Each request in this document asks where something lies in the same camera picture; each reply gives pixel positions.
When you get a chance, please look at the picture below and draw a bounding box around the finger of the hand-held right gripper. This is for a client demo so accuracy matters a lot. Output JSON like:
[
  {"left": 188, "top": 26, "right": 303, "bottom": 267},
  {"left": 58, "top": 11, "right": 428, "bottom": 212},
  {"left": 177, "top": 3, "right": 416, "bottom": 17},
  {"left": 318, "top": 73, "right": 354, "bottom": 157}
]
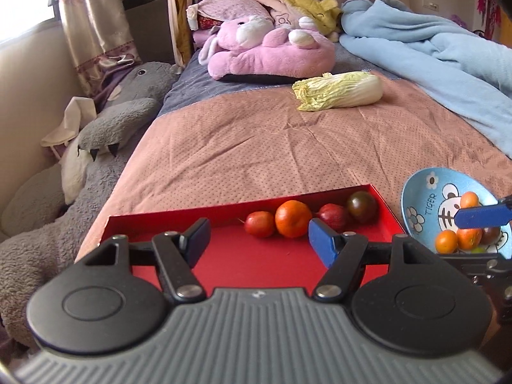
[{"left": 453, "top": 195, "right": 512, "bottom": 229}]

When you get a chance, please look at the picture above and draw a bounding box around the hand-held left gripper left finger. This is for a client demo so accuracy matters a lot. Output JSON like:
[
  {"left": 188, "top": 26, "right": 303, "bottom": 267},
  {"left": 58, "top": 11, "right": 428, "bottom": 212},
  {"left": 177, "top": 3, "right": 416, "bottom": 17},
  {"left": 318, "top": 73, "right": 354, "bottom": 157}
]
[{"left": 86, "top": 218, "right": 212, "bottom": 304}]

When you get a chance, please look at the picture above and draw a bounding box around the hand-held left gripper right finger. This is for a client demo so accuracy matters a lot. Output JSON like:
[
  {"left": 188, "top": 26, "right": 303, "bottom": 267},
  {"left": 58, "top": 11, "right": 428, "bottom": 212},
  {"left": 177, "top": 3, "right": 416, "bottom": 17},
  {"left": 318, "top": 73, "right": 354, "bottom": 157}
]
[{"left": 308, "top": 218, "right": 437, "bottom": 304}]

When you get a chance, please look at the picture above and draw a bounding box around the large dark tomato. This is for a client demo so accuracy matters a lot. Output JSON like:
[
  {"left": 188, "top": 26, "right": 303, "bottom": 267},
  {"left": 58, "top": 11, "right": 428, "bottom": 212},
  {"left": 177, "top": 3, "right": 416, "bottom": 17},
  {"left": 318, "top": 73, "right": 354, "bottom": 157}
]
[{"left": 480, "top": 227, "right": 501, "bottom": 246}]

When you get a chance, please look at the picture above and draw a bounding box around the medium orange mandarin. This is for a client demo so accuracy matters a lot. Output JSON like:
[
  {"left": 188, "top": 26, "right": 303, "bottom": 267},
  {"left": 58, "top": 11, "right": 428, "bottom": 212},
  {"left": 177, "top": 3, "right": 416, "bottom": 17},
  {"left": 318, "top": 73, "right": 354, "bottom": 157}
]
[{"left": 457, "top": 228, "right": 483, "bottom": 251}]

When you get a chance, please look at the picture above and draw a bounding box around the red tray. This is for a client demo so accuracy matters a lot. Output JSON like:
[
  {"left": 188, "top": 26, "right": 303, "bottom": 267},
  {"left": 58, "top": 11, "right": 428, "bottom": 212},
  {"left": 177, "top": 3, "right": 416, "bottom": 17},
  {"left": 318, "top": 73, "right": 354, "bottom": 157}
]
[{"left": 97, "top": 184, "right": 406, "bottom": 289}]

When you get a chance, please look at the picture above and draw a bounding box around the blue cartoon plate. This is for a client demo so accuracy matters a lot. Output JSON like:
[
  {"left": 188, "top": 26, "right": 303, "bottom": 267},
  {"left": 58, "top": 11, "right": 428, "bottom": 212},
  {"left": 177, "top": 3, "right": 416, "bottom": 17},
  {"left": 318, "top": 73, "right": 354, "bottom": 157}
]
[{"left": 401, "top": 167, "right": 512, "bottom": 260}]

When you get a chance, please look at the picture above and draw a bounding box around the red plum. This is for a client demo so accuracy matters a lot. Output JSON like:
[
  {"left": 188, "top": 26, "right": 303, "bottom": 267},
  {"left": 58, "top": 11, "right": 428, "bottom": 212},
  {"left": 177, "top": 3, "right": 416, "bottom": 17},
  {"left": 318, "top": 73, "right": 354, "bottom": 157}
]
[
  {"left": 244, "top": 211, "right": 276, "bottom": 237},
  {"left": 318, "top": 204, "right": 349, "bottom": 233}
]

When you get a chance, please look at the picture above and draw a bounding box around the large orange mandarin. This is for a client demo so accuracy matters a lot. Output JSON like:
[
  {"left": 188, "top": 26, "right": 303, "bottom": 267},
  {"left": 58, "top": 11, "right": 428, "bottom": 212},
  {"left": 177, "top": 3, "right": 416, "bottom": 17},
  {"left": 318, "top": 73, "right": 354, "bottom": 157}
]
[{"left": 275, "top": 200, "right": 313, "bottom": 238}]

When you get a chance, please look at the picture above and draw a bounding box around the dark brown-green tomato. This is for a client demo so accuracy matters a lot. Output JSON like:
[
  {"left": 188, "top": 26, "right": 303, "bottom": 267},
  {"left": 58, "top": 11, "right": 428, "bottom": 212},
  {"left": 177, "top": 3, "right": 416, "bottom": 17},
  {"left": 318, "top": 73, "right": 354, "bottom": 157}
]
[{"left": 346, "top": 191, "right": 379, "bottom": 225}]

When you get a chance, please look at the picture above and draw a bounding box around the pink dotted bedspread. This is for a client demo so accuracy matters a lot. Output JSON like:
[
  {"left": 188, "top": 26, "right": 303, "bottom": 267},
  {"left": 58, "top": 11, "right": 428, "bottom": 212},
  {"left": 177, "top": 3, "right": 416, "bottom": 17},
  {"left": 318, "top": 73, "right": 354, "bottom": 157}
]
[{"left": 74, "top": 44, "right": 512, "bottom": 265}]

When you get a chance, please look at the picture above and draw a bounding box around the grey plush toy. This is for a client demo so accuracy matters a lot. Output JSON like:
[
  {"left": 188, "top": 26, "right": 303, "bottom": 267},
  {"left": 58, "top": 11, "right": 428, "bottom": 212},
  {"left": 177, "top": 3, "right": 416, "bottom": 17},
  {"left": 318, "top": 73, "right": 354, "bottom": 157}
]
[{"left": 0, "top": 61, "right": 177, "bottom": 348}]

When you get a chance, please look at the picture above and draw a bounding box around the napa cabbage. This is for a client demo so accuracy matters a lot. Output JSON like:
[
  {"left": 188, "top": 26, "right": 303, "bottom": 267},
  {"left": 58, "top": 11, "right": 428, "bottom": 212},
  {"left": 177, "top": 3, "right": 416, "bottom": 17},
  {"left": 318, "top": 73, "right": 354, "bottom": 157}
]
[{"left": 292, "top": 71, "right": 383, "bottom": 113}]

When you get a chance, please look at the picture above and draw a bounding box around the light blue blanket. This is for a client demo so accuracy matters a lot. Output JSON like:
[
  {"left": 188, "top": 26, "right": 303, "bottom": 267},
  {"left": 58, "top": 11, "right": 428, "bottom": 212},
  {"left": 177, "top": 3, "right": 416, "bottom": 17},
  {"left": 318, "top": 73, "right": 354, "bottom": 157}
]
[{"left": 339, "top": 0, "right": 512, "bottom": 156}]

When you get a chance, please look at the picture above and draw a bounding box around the white cloth bag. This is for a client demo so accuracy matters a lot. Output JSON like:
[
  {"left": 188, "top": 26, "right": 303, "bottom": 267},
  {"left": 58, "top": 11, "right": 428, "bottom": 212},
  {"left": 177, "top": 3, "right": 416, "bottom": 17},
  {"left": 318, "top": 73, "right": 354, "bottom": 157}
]
[{"left": 41, "top": 96, "right": 99, "bottom": 147}]

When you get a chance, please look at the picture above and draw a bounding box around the pink plush rabbit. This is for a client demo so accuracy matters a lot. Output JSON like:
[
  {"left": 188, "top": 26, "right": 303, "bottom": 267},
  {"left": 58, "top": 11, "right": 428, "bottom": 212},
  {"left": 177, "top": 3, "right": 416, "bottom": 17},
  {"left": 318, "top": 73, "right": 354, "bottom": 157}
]
[{"left": 198, "top": 15, "right": 337, "bottom": 85}]

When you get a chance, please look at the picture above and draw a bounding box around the pink hanging decoration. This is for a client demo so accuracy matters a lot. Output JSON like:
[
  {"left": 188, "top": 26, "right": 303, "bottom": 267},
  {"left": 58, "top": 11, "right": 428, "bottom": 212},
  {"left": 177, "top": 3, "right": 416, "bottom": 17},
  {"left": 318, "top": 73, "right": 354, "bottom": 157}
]
[{"left": 477, "top": 0, "right": 502, "bottom": 41}]

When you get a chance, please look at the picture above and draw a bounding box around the dark shelf unit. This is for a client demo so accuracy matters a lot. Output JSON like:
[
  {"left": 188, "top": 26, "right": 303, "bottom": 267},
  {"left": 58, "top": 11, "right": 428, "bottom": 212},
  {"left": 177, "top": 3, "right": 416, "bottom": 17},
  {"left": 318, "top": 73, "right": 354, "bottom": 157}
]
[{"left": 115, "top": 0, "right": 173, "bottom": 65}]

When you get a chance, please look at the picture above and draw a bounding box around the wooden plank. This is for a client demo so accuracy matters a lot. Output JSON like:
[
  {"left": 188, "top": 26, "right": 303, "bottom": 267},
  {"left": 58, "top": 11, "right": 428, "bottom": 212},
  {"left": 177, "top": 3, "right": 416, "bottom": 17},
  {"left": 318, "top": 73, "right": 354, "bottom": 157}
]
[{"left": 166, "top": 0, "right": 193, "bottom": 67}]

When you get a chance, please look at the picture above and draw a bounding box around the pink dotted pillow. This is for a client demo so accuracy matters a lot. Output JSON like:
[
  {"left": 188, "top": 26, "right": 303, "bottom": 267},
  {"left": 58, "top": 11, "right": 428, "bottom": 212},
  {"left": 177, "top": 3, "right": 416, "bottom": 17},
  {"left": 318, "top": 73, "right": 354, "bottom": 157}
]
[{"left": 187, "top": 0, "right": 276, "bottom": 43}]

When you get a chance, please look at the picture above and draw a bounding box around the beige floral curtain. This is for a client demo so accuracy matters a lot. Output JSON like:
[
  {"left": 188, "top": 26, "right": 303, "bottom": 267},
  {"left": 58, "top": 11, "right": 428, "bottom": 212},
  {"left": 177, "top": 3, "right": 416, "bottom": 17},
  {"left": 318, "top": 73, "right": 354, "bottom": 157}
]
[{"left": 54, "top": 0, "right": 140, "bottom": 97}]

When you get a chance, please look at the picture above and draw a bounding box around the yellow hooded blanket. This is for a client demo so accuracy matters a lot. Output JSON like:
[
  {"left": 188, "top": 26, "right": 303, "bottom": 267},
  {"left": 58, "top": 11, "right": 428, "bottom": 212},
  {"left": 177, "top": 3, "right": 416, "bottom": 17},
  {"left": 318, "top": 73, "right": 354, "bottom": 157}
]
[{"left": 245, "top": 0, "right": 344, "bottom": 43}]

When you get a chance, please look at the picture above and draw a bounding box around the window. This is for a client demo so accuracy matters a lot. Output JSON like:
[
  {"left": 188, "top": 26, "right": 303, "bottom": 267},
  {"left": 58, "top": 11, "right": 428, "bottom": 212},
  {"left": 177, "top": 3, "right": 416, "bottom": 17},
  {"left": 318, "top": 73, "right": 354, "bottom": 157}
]
[{"left": 0, "top": 0, "right": 60, "bottom": 44}]

